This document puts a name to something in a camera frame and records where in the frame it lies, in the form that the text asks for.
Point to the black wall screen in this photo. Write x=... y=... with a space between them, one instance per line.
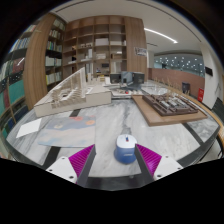
x=208 y=71

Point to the wooden shelf unit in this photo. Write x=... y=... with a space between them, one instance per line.
x=100 y=46

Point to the white paper sheet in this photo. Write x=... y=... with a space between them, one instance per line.
x=29 y=127

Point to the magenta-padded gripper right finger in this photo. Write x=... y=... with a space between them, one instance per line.
x=149 y=160

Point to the grey box building model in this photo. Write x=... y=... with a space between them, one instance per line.
x=128 y=77

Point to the white poster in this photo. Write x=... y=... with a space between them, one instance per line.
x=140 y=51

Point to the long ceiling light strip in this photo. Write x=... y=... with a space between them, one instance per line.
x=160 y=34

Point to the white architectural model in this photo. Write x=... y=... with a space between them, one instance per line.
x=73 y=96

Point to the brown architectural model on board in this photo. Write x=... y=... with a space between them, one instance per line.
x=166 y=110

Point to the blue and white computer mouse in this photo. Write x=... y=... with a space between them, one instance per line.
x=125 y=150

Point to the flat grey site model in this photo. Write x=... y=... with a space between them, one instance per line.
x=125 y=91

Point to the pastel printed mouse pad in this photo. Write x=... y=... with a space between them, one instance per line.
x=68 y=133

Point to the dark bookshelf with books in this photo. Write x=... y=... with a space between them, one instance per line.
x=20 y=73

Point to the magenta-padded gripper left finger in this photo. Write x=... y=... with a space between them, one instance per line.
x=80 y=161

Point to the group of small ceiling lights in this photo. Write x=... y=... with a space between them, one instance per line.
x=180 y=61

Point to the red sign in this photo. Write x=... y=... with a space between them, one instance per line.
x=200 y=94

